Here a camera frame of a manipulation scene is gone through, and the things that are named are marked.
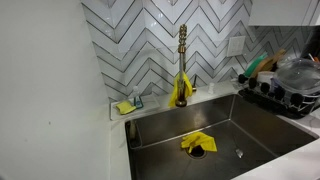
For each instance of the gold spring kitchen faucet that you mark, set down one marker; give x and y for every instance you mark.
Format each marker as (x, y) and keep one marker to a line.
(182, 55)

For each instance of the clear soap dispenser bottle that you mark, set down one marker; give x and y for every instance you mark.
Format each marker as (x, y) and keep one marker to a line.
(137, 99)

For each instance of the yellow sponge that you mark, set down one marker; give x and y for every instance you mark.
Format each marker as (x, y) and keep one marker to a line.
(125, 107)

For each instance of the small white bottle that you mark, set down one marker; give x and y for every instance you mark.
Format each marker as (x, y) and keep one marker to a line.
(211, 88)

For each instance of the sink drain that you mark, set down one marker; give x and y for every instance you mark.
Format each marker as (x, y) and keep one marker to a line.
(197, 153)

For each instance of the stainless steel sink basin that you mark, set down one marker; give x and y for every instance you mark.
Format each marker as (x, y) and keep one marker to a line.
(217, 139)

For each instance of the wooden cutting board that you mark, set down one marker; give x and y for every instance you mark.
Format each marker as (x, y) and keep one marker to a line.
(267, 63)

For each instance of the white upper cabinet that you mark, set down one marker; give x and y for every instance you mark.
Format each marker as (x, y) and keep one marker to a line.
(285, 13)

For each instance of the black dish drying rack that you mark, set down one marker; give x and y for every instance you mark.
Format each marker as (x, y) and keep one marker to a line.
(276, 99)

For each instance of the clear plastic container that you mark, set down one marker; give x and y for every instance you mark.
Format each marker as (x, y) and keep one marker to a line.
(299, 76)

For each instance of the white wall outlet plate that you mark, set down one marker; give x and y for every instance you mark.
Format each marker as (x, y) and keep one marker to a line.
(235, 46)

